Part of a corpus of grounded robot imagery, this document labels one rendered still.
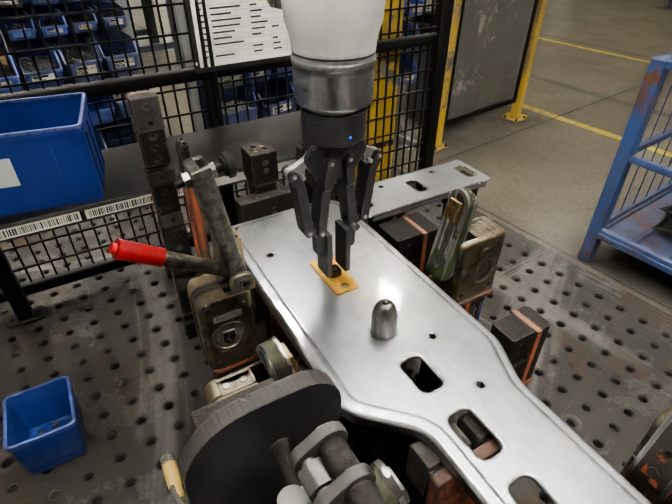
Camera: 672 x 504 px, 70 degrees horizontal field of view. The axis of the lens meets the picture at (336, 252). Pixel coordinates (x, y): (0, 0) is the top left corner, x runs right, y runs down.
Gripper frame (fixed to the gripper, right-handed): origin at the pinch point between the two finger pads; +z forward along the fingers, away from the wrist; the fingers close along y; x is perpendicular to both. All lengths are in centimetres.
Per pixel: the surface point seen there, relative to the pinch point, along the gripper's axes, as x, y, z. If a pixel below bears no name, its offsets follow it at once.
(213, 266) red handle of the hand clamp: 0.7, 16.7, -4.0
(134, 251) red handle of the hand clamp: 0.9, 24.5, -9.1
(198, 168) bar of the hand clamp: 1.2, 16.5, -16.9
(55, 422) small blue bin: -20, 44, 34
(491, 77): -204, -245, 66
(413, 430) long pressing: 25.8, 5.3, 4.6
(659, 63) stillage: -56, -171, 11
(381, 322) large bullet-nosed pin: 13.6, 1.2, 1.7
